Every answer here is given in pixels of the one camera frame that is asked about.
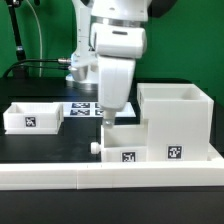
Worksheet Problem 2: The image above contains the white L-shaped fence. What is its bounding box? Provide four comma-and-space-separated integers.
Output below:
0, 160, 224, 190

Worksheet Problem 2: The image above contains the white drawer box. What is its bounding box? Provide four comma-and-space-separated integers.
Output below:
3, 102, 64, 135
91, 124, 147, 162

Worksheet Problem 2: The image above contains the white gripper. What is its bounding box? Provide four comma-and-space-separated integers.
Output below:
68, 21, 148, 129

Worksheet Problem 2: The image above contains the white front drawer box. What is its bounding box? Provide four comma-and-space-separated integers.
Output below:
91, 124, 147, 162

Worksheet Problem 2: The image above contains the white rear drawer box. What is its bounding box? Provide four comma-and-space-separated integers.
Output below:
3, 102, 64, 135

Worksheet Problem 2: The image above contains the grey thin cable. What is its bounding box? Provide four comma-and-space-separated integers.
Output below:
25, 0, 44, 78

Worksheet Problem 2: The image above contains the black camera stand pole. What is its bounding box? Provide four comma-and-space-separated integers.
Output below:
3, 0, 29, 79

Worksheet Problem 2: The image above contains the white drawer cabinet housing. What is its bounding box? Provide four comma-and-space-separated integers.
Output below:
137, 83, 214, 161

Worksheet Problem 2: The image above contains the black cable with connector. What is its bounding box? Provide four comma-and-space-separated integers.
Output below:
2, 57, 72, 79

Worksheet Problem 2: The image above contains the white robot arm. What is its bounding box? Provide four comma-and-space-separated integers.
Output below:
67, 0, 177, 128

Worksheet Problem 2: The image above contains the white marker sheet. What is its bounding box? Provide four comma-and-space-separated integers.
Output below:
56, 102, 136, 118

